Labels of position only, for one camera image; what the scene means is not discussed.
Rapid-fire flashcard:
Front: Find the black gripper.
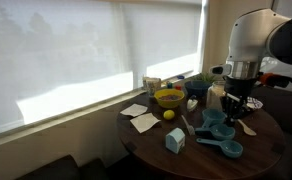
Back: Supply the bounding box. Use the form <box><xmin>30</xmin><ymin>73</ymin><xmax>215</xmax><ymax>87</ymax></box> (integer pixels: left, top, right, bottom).
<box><xmin>221</xmin><ymin>76</ymin><xmax>254</xmax><ymax>126</ymax></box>

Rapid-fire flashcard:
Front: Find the glass sugar jar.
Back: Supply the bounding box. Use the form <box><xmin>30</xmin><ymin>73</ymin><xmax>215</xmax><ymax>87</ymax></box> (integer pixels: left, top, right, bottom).
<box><xmin>205</xmin><ymin>80</ymin><xmax>228</xmax><ymax>111</ymax></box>

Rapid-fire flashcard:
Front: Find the deep teal measuring cup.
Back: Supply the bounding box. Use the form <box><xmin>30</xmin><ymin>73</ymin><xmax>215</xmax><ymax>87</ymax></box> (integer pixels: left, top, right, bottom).
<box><xmin>201</xmin><ymin>108</ymin><xmax>227</xmax><ymax>130</ymax></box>

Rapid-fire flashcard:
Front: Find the blue white patterned paper plate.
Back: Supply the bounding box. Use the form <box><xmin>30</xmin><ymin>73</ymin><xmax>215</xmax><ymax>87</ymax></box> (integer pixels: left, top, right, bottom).
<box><xmin>245</xmin><ymin>96</ymin><xmax>264</xmax><ymax>111</ymax></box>

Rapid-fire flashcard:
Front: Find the long white plastic spoon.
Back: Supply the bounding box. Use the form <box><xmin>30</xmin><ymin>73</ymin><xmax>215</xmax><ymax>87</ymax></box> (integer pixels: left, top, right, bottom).
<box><xmin>237</xmin><ymin>118</ymin><xmax>258</xmax><ymax>137</ymax></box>

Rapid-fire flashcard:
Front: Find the shallow teal measuring cup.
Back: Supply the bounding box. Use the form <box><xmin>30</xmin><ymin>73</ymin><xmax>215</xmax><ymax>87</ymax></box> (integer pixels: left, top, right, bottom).
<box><xmin>194</xmin><ymin>123</ymin><xmax>237</xmax><ymax>141</ymax></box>
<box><xmin>195</xmin><ymin>137</ymin><xmax>244</xmax><ymax>159</ymax></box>

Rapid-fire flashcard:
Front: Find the dark blue bowl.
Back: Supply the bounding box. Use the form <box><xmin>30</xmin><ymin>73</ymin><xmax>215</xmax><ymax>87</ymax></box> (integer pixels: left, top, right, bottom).
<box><xmin>184</xmin><ymin>80</ymin><xmax>213</xmax><ymax>100</ymax></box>

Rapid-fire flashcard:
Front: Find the small green plant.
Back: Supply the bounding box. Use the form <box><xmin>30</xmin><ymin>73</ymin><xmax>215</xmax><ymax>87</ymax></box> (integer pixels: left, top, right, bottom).
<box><xmin>193</xmin><ymin>72</ymin><xmax>218</xmax><ymax>85</ymax></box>

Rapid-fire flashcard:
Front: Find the white toy iron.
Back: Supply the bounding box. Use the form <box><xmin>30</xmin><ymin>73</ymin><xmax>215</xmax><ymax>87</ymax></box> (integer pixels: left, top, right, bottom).
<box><xmin>186</xmin><ymin>95</ymin><xmax>199</xmax><ymax>113</ymax></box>

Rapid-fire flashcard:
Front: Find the dark sofa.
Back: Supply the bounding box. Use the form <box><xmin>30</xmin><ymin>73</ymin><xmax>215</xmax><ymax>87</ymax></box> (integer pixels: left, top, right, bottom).
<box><xmin>252</xmin><ymin>84</ymin><xmax>292</xmax><ymax>180</ymax></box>

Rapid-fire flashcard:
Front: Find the yellow bowl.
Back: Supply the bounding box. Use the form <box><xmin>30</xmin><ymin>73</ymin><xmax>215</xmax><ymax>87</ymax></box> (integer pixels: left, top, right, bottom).
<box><xmin>153</xmin><ymin>88</ymin><xmax>186</xmax><ymax>110</ymax></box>

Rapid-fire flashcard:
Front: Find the colourful candy pile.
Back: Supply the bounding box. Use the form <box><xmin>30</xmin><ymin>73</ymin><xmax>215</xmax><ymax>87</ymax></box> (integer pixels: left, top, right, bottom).
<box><xmin>158</xmin><ymin>94</ymin><xmax>182</xmax><ymax>102</ymax></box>

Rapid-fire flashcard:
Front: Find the yellow lemon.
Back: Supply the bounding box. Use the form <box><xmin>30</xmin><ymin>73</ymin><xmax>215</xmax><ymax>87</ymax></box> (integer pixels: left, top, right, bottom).
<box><xmin>162</xmin><ymin>109</ymin><xmax>176</xmax><ymax>121</ymax></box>

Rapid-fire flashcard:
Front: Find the teal toy milk carton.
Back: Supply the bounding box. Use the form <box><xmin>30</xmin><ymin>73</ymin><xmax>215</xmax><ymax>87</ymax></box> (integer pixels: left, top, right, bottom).
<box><xmin>165</xmin><ymin>127</ymin><xmax>187</xmax><ymax>155</ymax></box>

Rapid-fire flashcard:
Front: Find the large white paper napkin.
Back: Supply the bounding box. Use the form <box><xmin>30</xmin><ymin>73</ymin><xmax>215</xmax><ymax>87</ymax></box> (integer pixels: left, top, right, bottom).
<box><xmin>129</xmin><ymin>112</ymin><xmax>162</xmax><ymax>135</ymax></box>

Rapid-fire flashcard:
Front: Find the small white paper napkin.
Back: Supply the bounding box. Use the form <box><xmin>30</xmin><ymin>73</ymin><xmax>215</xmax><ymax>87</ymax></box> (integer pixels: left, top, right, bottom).
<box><xmin>119</xmin><ymin>103</ymin><xmax>149</xmax><ymax>118</ymax></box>

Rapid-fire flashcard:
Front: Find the dark seat cushion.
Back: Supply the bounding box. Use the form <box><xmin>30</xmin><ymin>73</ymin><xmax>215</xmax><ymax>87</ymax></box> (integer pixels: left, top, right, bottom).
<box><xmin>80</xmin><ymin>157</ymin><xmax>110</xmax><ymax>180</ymax></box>
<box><xmin>16</xmin><ymin>154</ymin><xmax>83</xmax><ymax>180</ymax></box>

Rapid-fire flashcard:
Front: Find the white roller blind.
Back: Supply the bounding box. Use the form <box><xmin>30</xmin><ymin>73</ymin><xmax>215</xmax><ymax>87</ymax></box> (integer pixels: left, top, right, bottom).
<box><xmin>0</xmin><ymin>0</ymin><xmax>204</xmax><ymax>138</ymax></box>

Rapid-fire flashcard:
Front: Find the white window sill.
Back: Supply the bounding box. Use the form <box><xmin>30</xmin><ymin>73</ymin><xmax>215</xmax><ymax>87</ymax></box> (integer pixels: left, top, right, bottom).
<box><xmin>0</xmin><ymin>70</ymin><xmax>204</xmax><ymax>152</ymax></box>

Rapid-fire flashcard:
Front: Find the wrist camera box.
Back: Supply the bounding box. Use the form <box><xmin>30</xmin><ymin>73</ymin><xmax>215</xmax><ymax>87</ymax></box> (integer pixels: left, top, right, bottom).
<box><xmin>209</xmin><ymin>63</ymin><xmax>233</xmax><ymax>77</ymax></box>

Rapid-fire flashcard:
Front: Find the orange cable connector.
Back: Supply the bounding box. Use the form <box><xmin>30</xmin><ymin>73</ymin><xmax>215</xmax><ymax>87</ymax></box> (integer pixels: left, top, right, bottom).
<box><xmin>258</xmin><ymin>72</ymin><xmax>282</xmax><ymax>89</ymax></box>

